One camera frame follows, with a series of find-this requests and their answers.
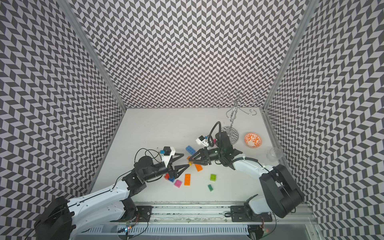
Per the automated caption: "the orange patterned small plate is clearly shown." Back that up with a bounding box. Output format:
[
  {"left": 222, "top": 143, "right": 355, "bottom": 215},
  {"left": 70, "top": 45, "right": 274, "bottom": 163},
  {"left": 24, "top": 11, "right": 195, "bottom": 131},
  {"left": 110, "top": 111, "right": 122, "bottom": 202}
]
[{"left": 244, "top": 133, "right": 263, "bottom": 149}]

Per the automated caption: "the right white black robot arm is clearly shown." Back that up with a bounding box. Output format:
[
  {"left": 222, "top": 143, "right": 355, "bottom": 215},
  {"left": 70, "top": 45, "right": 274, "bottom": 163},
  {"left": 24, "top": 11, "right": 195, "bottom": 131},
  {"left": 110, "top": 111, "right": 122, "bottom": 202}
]
[{"left": 189, "top": 122, "right": 305, "bottom": 219}]

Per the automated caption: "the clear glass cup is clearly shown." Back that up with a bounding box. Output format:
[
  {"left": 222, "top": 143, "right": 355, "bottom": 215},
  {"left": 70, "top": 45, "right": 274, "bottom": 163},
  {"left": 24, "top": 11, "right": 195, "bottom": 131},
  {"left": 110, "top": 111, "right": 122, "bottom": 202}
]
[{"left": 266, "top": 148, "right": 284, "bottom": 162}]

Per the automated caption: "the orange long lego brick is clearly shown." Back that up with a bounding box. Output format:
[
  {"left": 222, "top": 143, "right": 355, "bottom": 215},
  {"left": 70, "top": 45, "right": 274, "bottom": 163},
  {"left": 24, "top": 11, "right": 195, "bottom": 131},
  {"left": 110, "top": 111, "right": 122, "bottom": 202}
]
[{"left": 184, "top": 174, "right": 191, "bottom": 186}]

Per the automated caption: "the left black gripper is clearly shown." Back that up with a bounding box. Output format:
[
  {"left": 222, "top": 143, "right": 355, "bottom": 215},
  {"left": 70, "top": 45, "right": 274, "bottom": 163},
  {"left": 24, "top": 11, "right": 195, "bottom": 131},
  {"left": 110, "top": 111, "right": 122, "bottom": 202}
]
[{"left": 143, "top": 152, "right": 190, "bottom": 182}]

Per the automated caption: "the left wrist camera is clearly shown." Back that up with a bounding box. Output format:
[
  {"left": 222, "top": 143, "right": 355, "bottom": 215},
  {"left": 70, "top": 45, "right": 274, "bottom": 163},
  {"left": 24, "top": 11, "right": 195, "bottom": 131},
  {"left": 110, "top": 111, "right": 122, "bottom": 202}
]
[{"left": 160, "top": 147, "right": 176, "bottom": 167}]

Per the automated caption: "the light blue lego plate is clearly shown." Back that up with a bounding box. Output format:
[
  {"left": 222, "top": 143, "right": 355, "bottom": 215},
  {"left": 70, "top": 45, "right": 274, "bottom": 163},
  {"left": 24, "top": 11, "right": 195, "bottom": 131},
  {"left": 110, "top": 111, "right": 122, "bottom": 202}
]
[{"left": 186, "top": 146, "right": 196, "bottom": 156}]

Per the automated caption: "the lime green lego brick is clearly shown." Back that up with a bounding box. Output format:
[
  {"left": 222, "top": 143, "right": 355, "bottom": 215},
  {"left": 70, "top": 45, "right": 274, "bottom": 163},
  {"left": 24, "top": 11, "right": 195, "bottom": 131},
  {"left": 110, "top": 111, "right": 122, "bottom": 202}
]
[{"left": 210, "top": 174, "right": 217, "bottom": 182}]

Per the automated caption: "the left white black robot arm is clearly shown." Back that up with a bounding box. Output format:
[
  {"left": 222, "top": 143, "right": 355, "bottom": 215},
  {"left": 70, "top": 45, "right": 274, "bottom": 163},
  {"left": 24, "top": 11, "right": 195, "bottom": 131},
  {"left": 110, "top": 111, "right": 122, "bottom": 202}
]
[{"left": 34, "top": 154, "right": 190, "bottom": 240}]

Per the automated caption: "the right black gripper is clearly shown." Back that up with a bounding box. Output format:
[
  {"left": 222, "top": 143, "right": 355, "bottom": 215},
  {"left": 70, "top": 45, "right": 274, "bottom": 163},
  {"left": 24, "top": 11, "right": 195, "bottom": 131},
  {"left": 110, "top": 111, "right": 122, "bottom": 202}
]
[{"left": 189, "top": 146, "right": 224, "bottom": 166}]

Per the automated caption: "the white ribbed cable duct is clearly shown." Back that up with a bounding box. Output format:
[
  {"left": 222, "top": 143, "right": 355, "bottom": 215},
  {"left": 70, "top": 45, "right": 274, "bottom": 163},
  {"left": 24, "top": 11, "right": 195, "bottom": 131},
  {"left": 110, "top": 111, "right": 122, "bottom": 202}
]
[{"left": 78, "top": 225, "right": 249, "bottom": 237}]

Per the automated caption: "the pink lego brick near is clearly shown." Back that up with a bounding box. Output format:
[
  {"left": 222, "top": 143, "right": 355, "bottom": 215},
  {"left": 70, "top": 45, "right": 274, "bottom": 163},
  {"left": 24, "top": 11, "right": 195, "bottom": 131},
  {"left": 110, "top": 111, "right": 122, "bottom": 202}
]
[{"left": 174, "top": 180, "right": 182, "bottom": 188}]

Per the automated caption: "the silver metal jewelry stand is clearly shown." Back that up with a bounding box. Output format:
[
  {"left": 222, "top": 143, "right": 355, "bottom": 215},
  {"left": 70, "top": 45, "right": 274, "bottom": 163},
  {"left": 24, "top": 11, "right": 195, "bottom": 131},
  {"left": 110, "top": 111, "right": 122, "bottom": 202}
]
[{"left": 214, "top": 90, "right": 257, "bottom": 145}]

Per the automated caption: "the aluminium front rail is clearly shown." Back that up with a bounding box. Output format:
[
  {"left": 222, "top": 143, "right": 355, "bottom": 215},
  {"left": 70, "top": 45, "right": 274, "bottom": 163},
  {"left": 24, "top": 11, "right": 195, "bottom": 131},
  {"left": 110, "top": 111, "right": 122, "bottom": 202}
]
[{"left": 68, "top": 203, "right": 319, "bottom": 225}]

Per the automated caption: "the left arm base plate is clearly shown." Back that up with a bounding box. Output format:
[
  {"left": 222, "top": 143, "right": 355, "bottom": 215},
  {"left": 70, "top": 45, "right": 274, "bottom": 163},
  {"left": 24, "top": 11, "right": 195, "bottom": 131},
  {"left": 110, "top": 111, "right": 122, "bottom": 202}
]
[{"left": 119, "top": 206, "right": 153, "bottom": 223}]

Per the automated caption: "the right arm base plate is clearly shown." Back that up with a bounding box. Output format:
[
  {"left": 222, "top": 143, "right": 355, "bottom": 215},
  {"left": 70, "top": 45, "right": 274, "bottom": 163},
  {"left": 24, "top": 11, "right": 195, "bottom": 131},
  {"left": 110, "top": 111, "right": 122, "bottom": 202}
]
[{"left": 230, "top": 206, "right": 273, "bottom": 223}]

